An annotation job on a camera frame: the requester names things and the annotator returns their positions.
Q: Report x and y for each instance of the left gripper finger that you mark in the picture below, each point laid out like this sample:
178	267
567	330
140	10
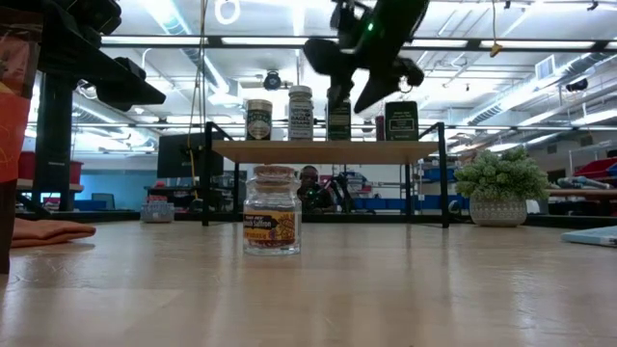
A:
130	96

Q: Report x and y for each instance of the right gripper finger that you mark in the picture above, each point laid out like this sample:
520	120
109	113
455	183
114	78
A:
378	91
340	89

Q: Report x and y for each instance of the green-lid herb jar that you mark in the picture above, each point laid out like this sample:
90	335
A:
339	123

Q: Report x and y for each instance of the dark green spice tin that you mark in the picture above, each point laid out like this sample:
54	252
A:
401	120

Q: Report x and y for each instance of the bagel sesame seasoning jar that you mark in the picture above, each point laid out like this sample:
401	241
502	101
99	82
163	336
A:
301	115

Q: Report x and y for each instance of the dark spice jar gold lid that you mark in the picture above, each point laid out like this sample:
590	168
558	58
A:
259	120

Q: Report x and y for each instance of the orange taco mix packet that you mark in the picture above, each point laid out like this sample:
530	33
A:
14	144

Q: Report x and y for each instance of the small saffron jar cork lid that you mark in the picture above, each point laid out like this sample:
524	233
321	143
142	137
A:
272	226

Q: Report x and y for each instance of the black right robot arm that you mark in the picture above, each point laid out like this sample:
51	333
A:
385	24

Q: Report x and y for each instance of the wooden shelf black legs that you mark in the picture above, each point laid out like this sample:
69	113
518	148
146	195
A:
328	152

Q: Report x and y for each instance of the black computer monitor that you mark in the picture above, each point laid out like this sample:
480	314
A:
178	154

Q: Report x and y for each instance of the person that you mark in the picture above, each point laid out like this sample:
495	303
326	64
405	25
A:
313	193

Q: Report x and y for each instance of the small silver candle tin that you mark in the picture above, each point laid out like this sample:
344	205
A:
157	212

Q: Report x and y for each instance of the red storage bin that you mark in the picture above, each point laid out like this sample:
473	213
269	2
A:
26	166
595	168

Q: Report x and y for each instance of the yellow hanging tag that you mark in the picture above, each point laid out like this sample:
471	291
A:
496	48

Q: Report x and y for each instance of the potted green succulent plant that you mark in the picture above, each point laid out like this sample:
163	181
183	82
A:
501	178

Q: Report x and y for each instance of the folded orange cloth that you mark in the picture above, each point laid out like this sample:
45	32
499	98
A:
48	231

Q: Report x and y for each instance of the Yellowstone book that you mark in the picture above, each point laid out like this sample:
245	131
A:
593	236

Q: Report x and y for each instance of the round black camera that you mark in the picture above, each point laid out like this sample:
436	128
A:
272	80

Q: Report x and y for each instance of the black metal table frame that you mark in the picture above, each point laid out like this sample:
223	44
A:
53	154

